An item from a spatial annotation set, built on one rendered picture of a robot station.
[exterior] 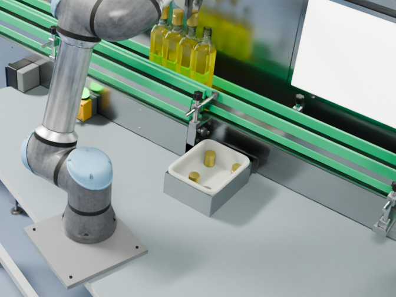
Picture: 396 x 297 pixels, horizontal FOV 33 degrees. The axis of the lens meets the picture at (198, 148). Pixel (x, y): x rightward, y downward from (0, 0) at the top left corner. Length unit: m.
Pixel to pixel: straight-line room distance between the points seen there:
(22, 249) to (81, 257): 1.14
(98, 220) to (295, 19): 0.84
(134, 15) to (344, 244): 0.89
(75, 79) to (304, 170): 0.75
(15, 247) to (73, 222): 1.14
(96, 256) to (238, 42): 0.86
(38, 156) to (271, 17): 0.84
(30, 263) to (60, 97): 1.24
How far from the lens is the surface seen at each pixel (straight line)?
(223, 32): 2.24
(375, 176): 1.99
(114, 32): 1.63
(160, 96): 2.15
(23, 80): 2.45
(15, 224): 3.05
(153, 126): 2.20
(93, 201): 1.76
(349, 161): 2.00
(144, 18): 1.64
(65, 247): 1.84
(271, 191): 2.10
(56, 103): 1.76
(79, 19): 1.67
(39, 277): 2.81
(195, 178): 2.00
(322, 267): 1.90
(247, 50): 2.21
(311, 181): 2.07
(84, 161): 1.74
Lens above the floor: 2.06
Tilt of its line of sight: 36 degrees down
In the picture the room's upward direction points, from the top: 7 degrees clockwise
